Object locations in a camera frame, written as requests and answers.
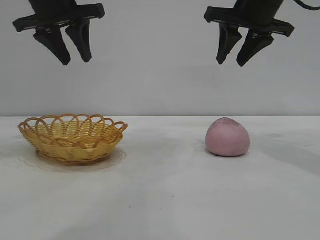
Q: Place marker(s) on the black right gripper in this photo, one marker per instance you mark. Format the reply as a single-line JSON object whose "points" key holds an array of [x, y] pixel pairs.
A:
{"points": [[252, 12]]}

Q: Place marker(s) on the yellow woven basket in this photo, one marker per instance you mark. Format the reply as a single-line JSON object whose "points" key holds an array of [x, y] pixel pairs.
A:
{"points": [[62, 152]]}

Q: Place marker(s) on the pink peach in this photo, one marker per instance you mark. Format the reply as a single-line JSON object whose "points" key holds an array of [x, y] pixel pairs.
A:
{"points": [[227, 138]]}

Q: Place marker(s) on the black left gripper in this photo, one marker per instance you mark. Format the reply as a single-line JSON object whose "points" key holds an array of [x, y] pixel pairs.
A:
{"points": [[55, 12]]}

